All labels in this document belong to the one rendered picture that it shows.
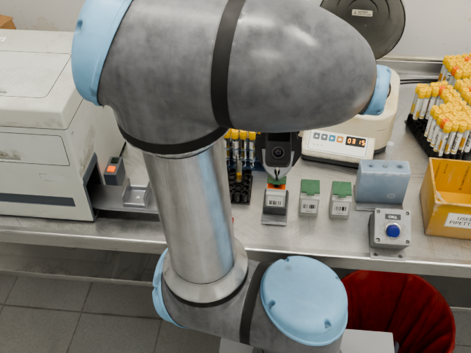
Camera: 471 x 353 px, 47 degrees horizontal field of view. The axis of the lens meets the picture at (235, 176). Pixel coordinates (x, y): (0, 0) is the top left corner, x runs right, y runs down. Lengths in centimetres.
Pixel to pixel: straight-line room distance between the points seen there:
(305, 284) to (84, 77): 41
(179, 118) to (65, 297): 178
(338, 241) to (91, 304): 123
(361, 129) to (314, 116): 85
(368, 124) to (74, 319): 133
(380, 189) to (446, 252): 18
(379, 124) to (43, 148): 72
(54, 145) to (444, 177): 80
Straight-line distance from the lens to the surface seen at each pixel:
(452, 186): 128
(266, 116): 42
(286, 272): 74
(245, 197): 118
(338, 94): 44
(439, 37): 161
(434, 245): 118
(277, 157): 96
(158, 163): 53
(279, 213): 115
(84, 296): 218
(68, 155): 107
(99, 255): 193
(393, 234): 109
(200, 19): 42
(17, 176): 117
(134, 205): 115
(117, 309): 212
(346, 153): 128
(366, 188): 118
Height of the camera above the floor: 175
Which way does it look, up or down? 44 degrees down
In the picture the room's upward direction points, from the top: 1 degrees counter-clockwise
